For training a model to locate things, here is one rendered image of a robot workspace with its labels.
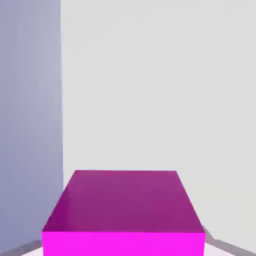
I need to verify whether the large magenta box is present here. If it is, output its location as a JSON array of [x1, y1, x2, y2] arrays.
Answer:
[[41, 169, 206, 256]]

